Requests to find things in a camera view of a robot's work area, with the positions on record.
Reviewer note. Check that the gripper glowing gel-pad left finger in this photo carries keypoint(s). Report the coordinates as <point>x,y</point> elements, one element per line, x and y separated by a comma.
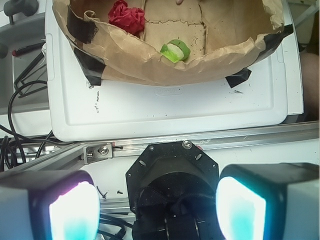
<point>48,205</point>

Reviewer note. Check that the gripper glowing gel-pad right finger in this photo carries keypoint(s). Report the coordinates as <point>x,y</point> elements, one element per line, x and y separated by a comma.
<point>279,201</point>

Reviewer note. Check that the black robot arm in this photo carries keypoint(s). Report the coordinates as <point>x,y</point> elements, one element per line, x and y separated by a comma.
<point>175,193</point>

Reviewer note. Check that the white plastic board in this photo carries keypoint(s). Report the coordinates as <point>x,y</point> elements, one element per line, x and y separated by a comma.
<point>119,110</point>

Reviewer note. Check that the green plush toy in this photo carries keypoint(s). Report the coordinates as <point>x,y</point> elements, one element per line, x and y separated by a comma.
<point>175,50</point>

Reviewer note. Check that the brown paper bag tray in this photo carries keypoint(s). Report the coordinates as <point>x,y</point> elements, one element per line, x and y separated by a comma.
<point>225,37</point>

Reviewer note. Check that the red crumpled paper ball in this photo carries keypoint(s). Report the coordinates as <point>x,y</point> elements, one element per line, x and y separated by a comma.
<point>131,20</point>

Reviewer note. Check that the aluminium extrusion rail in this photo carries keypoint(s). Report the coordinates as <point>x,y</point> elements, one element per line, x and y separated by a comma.
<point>293,142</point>

